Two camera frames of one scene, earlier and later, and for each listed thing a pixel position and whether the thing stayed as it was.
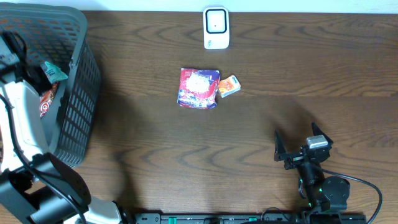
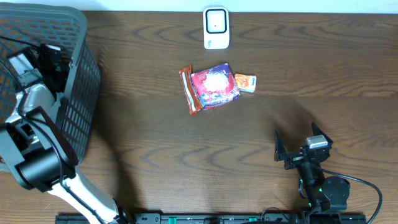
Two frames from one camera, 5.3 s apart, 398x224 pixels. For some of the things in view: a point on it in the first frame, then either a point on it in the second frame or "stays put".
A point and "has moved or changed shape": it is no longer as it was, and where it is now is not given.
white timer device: (216, 28) stays put
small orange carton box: (229, 86) -> (245, 83)
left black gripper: (23, 70) -> (50, 61)
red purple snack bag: (198, 88) -> (216, 86)
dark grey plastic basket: (56, 33) stays put
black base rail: (251, 218) stays put
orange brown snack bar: (46, 98) has moved or changed shape
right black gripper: (294, 159) stays put
